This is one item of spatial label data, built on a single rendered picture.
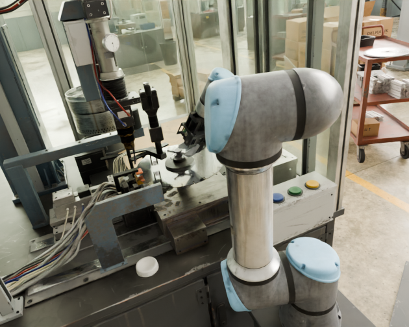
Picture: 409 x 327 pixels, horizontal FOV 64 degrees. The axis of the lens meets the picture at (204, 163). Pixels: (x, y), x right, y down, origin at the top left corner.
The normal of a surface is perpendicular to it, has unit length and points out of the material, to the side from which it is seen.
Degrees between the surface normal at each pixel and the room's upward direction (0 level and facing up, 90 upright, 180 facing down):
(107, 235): 90
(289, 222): 90
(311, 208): 90
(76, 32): 90
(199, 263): 0
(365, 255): 0
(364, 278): 0
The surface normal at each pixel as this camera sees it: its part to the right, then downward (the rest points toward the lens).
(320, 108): 0.32, 0.27
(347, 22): -0.91, 0.29
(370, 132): -0.06, 0.49
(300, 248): 0.02, -0.88
